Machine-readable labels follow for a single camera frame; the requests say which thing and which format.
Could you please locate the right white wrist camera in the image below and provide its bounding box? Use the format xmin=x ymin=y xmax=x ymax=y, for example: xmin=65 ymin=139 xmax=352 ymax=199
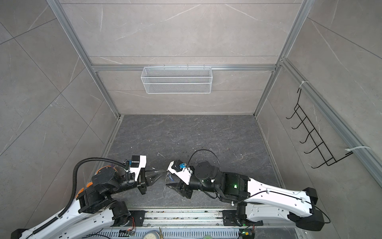
xmin=167 ymin=160 xmax=193 ymax=185

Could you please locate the black corrugated cable conduit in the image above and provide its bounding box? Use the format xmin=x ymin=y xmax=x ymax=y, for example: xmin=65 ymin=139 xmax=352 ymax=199
xmin=29 ymin=157 xmax=127 ymax=237

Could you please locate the orange plush shark toy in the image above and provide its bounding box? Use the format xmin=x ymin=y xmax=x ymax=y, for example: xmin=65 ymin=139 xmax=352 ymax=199
xmin=75 ymin=166 xmax=120 ymax=199

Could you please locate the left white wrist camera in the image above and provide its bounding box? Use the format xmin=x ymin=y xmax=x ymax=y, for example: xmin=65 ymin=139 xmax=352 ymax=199
xmin=125 ymin=155 xmax=147 ymax=184

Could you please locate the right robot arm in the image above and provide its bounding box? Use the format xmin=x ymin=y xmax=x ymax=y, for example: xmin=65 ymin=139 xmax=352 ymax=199
xmin=167 ymin=160 xmax=325 ymax=232

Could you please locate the black wire hook rack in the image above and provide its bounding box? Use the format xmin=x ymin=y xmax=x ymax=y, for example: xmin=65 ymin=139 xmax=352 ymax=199
xmin=286 ymin=88 xmax=354 ymax=169

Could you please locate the right black camera cable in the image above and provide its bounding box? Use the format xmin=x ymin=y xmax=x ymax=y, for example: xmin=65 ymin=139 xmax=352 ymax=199
xmin=187 ymin=148 xmax=221 ymax=168

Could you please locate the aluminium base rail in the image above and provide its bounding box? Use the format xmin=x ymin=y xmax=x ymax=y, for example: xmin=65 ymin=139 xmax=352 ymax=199
xmin=59 ymin=208 xmax=299 ymax=239

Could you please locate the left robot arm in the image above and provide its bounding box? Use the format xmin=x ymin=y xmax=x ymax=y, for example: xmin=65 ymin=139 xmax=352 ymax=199
xmin=11 ymin=166 xmax=165 ymax=239

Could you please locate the white wire mesh basket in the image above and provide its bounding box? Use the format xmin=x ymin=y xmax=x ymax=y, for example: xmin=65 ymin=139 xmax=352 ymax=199
xmin=141 ymin=66 xmax=213 ymax=94

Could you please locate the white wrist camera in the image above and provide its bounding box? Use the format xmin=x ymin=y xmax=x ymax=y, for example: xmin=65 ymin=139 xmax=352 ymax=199
xmin=167 ymin=160 xmax=193 ymax=185
xmin=125 ymin=155 xmax=147 ymax=184

